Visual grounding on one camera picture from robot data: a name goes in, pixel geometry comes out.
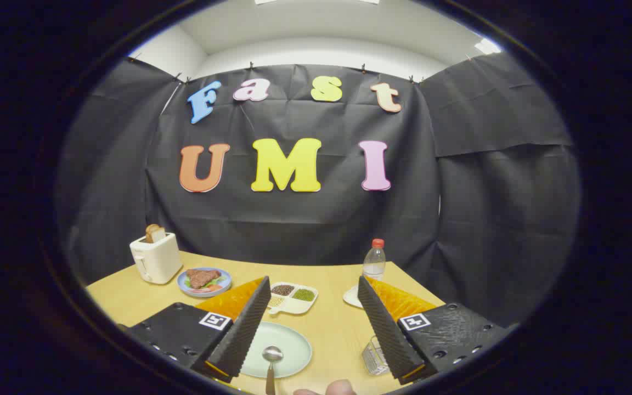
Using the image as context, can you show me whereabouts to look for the light green plate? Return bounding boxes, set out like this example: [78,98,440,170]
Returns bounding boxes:
[239,321,313,379]

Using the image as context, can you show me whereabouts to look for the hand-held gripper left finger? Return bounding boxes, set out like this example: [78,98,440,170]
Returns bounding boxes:
[124,276,272,383]

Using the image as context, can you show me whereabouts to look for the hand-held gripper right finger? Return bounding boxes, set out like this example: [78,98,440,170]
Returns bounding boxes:
[357,275,518,385]

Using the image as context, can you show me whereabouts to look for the white toaster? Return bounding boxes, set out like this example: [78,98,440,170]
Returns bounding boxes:
[129,232,183,285]

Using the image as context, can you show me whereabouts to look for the white divided dish with beans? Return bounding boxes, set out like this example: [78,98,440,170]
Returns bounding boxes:
[267,282,319,315]

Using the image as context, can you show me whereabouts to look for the white square coaster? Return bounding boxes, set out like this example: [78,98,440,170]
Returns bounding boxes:
[343,285,364,309]

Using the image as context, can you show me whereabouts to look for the metal wire drain rack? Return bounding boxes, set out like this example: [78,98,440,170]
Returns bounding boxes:
[362,336,391,376]

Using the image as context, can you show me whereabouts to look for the brown meat slice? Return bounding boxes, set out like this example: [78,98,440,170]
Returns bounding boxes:
[186,269,222,290]

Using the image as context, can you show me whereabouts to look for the black backdrop cloth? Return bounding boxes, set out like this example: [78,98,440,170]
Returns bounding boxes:
[55,52,583,330]

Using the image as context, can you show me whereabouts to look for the blue plate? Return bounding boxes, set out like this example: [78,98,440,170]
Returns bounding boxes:
[177,267,233,298]

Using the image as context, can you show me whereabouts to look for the clear plastic water bottle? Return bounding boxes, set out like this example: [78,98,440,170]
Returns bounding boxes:
[363,239,387,281]

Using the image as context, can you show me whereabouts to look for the wooden handled metal spoon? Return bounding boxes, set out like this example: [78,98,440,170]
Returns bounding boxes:
[262,346,284,395]

